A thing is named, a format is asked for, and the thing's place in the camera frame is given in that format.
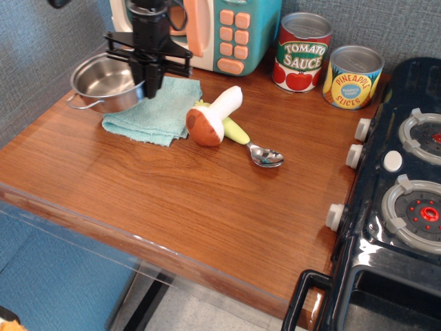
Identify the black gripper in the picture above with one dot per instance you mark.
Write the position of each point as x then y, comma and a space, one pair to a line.
149, 49

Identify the stainless steel pot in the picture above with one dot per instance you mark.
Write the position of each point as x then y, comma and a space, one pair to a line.
104, 85

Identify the plush mushroom toy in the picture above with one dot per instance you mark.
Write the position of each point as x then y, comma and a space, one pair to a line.
205, 123

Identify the spoon with green handle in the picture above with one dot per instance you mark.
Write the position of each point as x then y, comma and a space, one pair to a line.
262, 157

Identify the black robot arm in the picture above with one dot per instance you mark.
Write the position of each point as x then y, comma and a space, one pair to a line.
148, 3

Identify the light blue towel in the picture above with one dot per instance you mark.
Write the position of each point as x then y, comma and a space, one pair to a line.
160, 120

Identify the teal toy microwave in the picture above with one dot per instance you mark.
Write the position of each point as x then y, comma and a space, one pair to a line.
229, 37

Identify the tomato sauce can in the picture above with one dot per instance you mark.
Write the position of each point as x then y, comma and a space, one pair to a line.
303, 43

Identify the pineapple slices can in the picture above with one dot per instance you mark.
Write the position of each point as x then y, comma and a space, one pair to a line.
352, 76

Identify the clear acrylic barrier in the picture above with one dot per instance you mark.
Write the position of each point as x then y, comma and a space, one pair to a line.
206, 238

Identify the dark toy stove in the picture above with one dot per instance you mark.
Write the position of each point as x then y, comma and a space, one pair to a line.
386, 259

